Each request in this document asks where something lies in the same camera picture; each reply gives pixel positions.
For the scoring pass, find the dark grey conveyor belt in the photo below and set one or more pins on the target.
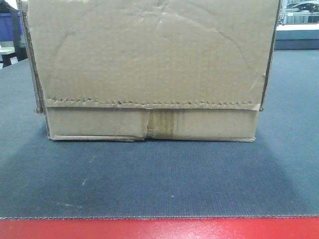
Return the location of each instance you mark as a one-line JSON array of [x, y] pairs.
[[277, 175]]

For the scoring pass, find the red conveyor edge frame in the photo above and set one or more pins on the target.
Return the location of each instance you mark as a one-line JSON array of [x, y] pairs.
[[262, 228]]

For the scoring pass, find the grey background conveyor section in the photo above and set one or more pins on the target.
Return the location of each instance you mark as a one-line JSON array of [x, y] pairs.
[[297, 37]]

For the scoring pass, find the brown cardboard carton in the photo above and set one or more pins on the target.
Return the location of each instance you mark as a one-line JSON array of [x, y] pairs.
[[128, 70]]

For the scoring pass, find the white background table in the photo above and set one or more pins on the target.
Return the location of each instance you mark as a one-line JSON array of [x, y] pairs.
[[7, 53]]

